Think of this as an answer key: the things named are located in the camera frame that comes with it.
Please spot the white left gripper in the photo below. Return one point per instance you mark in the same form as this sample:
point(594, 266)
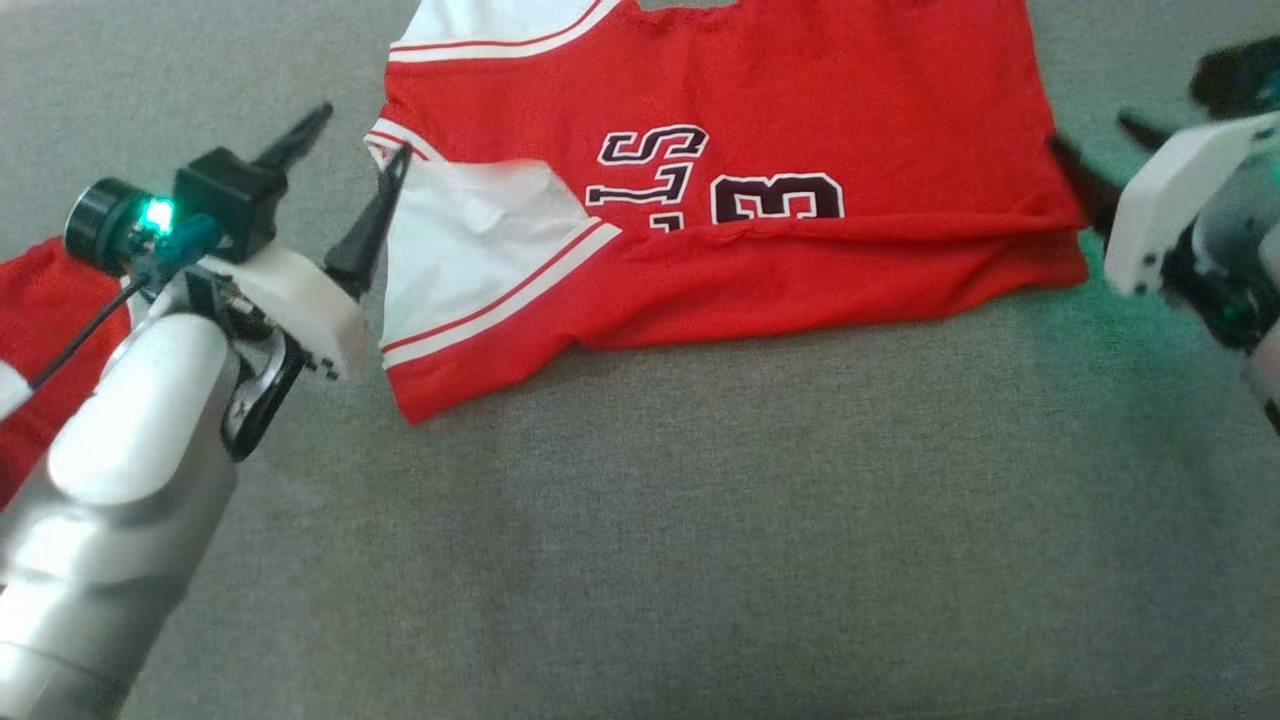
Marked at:
point(310, 310)

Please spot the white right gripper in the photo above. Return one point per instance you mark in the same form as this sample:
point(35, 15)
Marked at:
point(1150, 230)

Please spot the red white basketball jersey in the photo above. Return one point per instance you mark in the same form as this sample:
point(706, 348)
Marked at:
point(800, 260)

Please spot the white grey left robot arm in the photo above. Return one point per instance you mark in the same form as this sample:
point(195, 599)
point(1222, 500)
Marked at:
point(110, 480)

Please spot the red garment with striped trim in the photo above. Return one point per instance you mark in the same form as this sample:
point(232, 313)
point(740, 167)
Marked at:
point(50, 300)

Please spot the black left wrist light cylinder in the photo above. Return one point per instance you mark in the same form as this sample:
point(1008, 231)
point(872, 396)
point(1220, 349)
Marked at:
point(95, 220)

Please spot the grey sofa seat cushion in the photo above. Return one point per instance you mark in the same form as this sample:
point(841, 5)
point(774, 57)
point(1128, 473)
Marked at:
point(700, 550)

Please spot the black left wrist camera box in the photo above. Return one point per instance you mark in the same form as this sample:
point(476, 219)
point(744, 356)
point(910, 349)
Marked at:
point(230, 200)

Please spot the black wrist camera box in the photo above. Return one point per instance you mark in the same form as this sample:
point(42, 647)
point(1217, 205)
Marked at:
point(230, 200)
point(1240, 75)

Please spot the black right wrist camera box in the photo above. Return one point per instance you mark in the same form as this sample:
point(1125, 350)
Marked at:
point(1240, 75)

